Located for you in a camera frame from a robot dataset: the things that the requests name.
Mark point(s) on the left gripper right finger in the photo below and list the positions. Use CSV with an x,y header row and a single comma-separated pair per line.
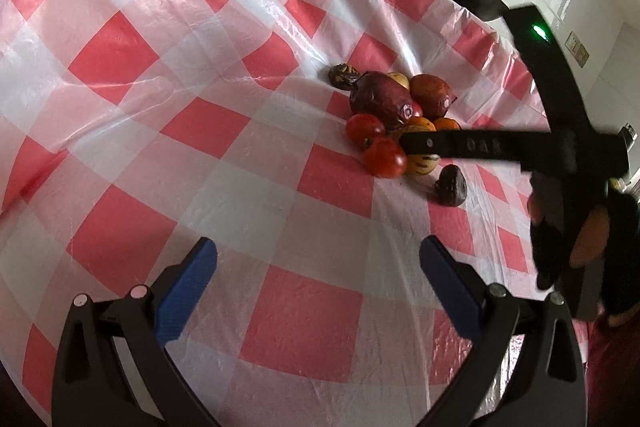
x,y
547,386

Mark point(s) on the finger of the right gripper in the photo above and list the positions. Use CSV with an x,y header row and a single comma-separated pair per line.
x,y
498,145

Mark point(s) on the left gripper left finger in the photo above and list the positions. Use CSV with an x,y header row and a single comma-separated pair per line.
x,y
90,387

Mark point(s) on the small orange mandarin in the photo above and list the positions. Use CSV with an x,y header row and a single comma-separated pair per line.
x,y
422,123
446,124

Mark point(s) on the dark purple mangosteen front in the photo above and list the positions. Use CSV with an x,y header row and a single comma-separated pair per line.
x,y
450,188

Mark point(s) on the brown red passion fruit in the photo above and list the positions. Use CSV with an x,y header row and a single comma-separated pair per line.
x,y
432,94

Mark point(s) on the small yellow fruit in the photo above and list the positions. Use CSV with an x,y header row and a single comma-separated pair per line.
x,y
400,79

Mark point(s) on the large dark red pomegranate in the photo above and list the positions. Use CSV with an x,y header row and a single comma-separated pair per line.
x,y
377,94

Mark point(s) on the dark brown dried mangosteen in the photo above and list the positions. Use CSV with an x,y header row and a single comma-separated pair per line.
x,y
343,76

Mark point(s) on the small red cherry tomato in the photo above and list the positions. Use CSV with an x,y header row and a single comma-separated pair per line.
x,y
416,110

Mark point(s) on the person right hand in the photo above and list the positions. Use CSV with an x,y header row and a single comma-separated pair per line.
x,y
610,234

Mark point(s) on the red white checkered tablecloth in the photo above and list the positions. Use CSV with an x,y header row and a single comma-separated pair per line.
x,y
132,128

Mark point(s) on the wall power socket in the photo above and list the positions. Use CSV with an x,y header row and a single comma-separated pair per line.
x,y
577,50

